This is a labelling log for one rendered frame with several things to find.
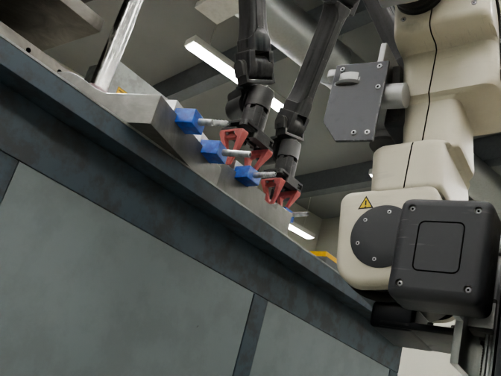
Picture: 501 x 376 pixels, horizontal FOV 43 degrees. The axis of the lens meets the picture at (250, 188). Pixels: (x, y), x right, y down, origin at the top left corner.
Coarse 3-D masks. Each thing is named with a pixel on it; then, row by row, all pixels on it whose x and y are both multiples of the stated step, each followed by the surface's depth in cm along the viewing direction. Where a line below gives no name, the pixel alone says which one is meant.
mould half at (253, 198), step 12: (228, 168) 131; (228, 180) 131; (228, 192) 131; (240, 192) 134; (252, 192) 137; (252, 204) 137; (264, 204) 140; (264, 216) 140; (276, 216) 143; (288, 216) 146; (288, 228) 146
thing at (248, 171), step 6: (234, 162) 134; (234, 168) 134; (240, 168) 133; (246, 168) 132; (252, 168) 132; (240, 174) 132; (246, 174) 131; (252, 174) 132; (258, 174) 131; (264, 174) 130; (270, 174) 129; (276, 174) 129; (240, 180) 133; (246, 180) 132; (252, 180) 132; (258, 180) 133; (246, 186) 135
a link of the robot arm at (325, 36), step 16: (336, 0) 167; (336, 16) 168; (352, 16) 173; (320, 32) 170; (336, 32) 170; (320, 48) 169; (304, 64) 171; (320, 64) 170; (304, 80) 170; (320, 80) 172; (288, 96) 173; (304, 96) 170; (288, 112) 171; (304, 112) 172; (288, 128) 170; (304, 128) 174
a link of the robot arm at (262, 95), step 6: (258, 84) 141; (252, 90) 141; (258, 90) 140; (264, 90) 140; (270, 90) 141; (246, 96) 145; (252, 96) 140; (258, 96) 140; (264, 96) 140; (270, 96) 141; (246, 102) 141; (252, 102) 139; (258, 102) 139; (264, 102) 140; (270, 102) 141; (264, 108) 140; (270, 108) 142
